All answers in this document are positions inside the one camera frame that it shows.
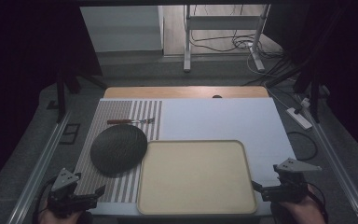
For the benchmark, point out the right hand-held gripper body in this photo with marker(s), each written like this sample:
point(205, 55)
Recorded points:
point(292, 183)

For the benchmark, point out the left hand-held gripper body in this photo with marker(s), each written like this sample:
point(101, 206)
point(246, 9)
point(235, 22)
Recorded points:
point(62, 193)

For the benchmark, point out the person's left hand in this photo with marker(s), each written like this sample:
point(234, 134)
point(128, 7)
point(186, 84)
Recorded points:
point(57, 217)

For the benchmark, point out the person's right hand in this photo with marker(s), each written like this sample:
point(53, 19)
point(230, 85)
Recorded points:
point(304, 211)

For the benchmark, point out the dark round woven plate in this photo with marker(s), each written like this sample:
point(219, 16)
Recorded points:
point(118, 148)

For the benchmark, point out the beige rectangular tray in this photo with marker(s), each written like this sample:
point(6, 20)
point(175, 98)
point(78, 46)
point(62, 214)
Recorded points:
point(196, 178)

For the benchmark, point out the white power strip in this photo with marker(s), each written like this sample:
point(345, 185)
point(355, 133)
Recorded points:
point(299, 118)

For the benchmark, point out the white board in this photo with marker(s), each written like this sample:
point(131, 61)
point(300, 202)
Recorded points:
point(230, 119)

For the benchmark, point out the grey striped placemat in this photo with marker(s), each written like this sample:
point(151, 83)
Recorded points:
point(112, 112)

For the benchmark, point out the white plug adapter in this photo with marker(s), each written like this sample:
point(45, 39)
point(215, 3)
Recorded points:
point(305, 102)

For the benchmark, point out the black stand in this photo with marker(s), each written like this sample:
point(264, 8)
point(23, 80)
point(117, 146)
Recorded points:
point(61, 93)
point(314, 93)

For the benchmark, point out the wooden table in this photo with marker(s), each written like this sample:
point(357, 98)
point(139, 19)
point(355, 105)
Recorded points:
point(167, 92)

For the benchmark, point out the dark curtain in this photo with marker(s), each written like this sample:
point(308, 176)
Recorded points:
point(348, 62)
point(28, 62)

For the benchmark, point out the aluminium rail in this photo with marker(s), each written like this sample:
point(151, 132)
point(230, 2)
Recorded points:
point(37, 174)
point(338, 168)

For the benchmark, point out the white metal stand frame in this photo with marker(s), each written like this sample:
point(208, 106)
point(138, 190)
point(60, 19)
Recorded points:
point(220, 22)

